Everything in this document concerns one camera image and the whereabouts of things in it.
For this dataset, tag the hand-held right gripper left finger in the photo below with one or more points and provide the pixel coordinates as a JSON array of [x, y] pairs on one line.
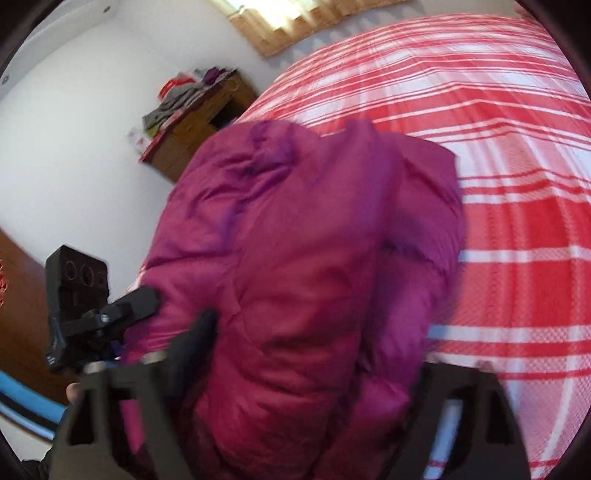
[[194, 341]]

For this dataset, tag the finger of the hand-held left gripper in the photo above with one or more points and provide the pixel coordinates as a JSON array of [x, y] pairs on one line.
[[136, 304]]

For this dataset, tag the person's left hand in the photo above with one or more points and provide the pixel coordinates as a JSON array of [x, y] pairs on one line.
[[75, 394]]

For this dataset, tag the wooden desk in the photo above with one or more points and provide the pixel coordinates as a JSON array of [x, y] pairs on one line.
[[203, 124]]

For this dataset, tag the grey clothes pile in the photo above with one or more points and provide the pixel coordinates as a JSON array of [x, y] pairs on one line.
[[173, 108]]

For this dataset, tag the red paper bag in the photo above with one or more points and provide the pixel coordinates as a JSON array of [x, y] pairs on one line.
[[173, 86]]

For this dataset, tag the beige patterned curtain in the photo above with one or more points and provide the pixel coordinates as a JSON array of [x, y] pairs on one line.
[[295, 27]]

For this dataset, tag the brown wooden wardrobe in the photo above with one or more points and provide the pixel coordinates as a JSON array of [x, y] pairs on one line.
[[25, 314]]

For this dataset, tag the magenta down jacket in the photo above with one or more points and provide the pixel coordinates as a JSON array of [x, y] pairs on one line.
[[300, 300]]

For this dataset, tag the purple folded clothes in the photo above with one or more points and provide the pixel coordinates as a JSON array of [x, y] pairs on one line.
[[213, 75]]

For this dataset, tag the red and white box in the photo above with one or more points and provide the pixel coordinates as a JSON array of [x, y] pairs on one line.
[[145, 138]]

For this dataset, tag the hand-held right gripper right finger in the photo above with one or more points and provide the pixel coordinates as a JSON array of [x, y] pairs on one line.
[[480, 406]]

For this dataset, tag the red plaid bed sheet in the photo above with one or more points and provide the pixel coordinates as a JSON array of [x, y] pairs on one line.
[[508, 161]]

